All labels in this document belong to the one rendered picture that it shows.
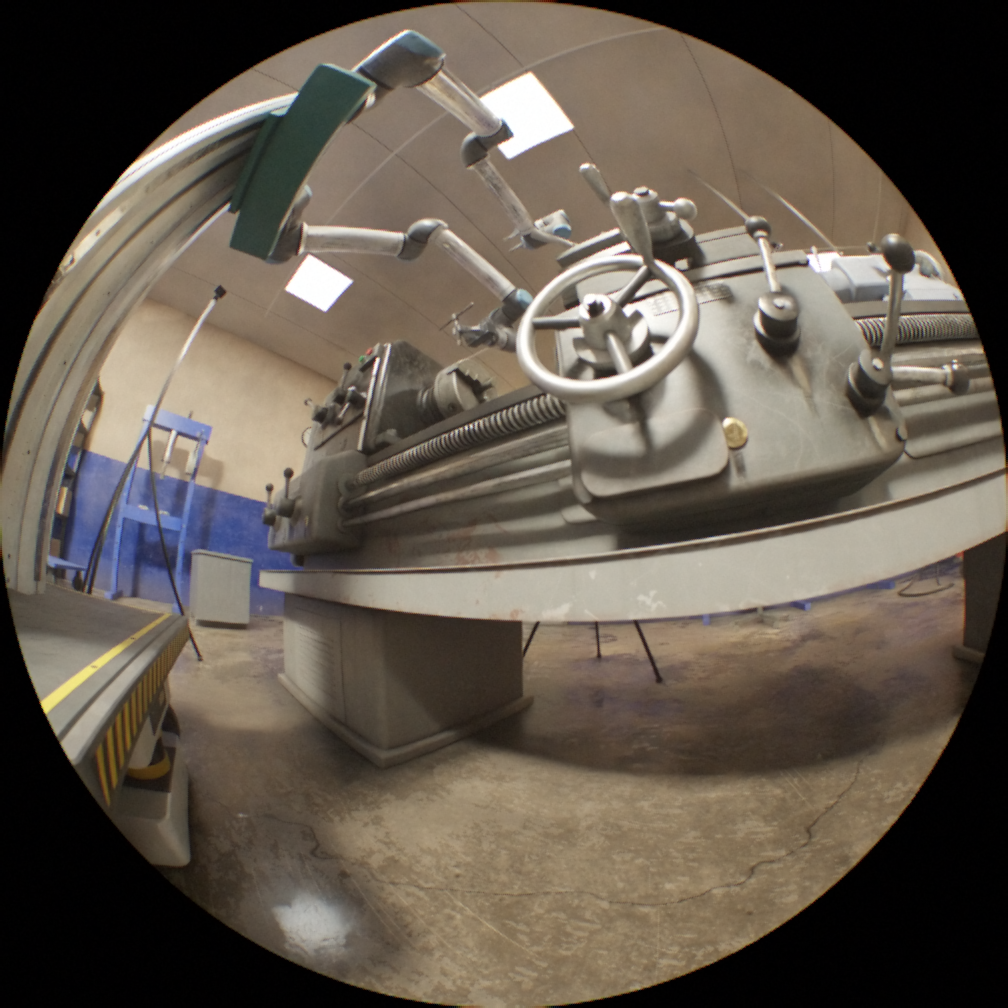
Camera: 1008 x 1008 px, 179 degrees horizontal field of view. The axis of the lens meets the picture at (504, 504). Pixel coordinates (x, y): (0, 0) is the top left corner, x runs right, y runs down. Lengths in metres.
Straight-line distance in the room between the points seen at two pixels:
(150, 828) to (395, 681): 0.61
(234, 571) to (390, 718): 2.15
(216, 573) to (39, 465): 2.17
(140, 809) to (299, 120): 1.25
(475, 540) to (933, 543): 0.69
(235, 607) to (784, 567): 2.84
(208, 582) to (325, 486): 1.94
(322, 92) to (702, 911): 1.53
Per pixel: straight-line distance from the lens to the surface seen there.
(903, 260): 0.41
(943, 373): 0.42
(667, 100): 3.21
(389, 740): 0.84
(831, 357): 0.41
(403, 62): 1.14
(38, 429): 0.76
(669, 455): 0.31
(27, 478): 0.75
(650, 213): 0.48
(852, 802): 0.73
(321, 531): 0.90
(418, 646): 0.83
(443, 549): 0.69
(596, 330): 0.34
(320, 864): 0.59
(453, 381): 1.04
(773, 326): 0.37
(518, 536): 0.57
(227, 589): 2.76
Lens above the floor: 0.43
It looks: 16 degrees up
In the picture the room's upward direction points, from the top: 1 degrees counter-clockwise
